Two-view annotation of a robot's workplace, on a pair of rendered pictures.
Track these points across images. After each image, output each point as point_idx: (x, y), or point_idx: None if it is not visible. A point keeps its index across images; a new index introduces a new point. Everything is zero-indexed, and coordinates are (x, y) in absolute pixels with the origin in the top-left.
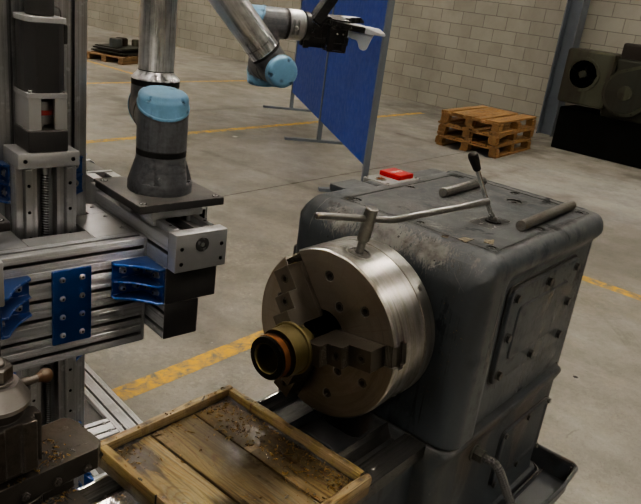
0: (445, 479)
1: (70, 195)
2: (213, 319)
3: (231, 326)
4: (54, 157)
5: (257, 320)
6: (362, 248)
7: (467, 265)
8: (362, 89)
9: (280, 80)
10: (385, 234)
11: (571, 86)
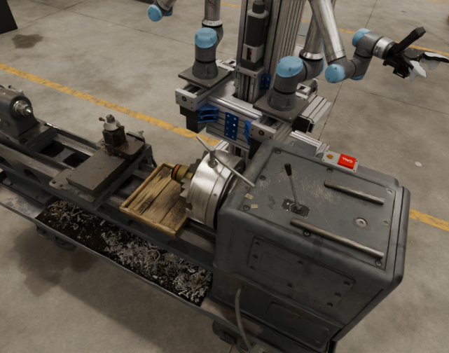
0: (220, 275)
1: (251, 88)
2: (420, 194)
3: (423, 203)
4: (248, 71)
5: (442, 212)
6: (211, 162)
7: (225, 202)
8: None
9: (328, 78)
10: (246, 169)
11: None
